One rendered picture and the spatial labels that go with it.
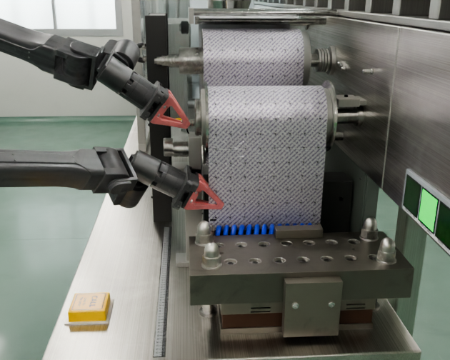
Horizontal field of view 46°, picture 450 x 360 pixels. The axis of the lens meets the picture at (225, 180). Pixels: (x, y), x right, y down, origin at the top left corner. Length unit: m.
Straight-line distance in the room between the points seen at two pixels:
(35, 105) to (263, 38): 5.79
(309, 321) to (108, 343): 0.36
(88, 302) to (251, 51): 0.66
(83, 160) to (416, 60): 0.58
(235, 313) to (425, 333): 1.84
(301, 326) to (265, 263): 0.13
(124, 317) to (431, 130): 0.65
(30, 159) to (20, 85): 6.03
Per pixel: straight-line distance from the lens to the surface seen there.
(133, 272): 1.23
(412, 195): 0.90
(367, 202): 1.18
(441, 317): 2.89
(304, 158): 1.08
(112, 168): 0.99
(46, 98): 6.89
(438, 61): 0.85
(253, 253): 1.01
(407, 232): 1.38
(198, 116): 1.06
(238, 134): 1.05
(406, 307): 1.48
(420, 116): 0.89
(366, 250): 1.06
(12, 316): 2.88
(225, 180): 1.07
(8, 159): 0.91
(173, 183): 1.05
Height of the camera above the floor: 1.49
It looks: 19 degrees down
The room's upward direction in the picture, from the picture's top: straight up
